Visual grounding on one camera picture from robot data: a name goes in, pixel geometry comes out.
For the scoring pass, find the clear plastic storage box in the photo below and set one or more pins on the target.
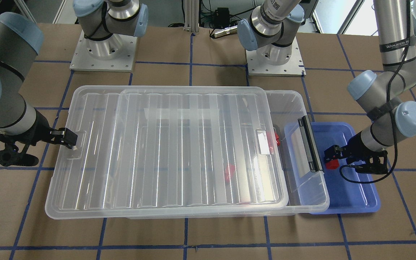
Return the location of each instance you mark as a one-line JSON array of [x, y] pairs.
[[219, 153]]

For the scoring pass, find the blue plastic tray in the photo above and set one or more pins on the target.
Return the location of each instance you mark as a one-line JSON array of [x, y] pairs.
[[349, 180]]

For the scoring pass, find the aluminium frame post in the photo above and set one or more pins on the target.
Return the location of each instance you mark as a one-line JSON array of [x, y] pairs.
[[191, 12]]

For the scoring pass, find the red block inside box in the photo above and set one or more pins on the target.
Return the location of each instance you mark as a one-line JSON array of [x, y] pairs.
[[229, 173]]

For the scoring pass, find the red block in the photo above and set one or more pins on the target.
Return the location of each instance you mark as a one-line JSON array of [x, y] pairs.
[[276, 139], [332, 164], [229, 173]]

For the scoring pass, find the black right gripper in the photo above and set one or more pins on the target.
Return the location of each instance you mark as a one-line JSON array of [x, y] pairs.
[[43, 127]]

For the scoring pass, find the black box latch handle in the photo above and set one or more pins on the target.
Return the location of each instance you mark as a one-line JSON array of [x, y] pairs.
[[311, 147]]

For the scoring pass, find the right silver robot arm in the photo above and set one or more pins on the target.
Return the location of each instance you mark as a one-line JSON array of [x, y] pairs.
[[110, 30]]

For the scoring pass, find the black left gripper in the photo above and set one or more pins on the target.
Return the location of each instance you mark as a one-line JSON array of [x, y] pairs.
[[353, 148]]

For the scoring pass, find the clear plastic box lid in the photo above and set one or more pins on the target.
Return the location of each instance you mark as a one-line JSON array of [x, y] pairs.
[[90, 178]]

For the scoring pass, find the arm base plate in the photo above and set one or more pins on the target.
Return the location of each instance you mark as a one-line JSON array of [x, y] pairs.
[[116, 54], [276, 61]]

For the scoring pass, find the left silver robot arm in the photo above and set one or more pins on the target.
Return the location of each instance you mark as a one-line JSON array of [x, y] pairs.
[[271, 29]]

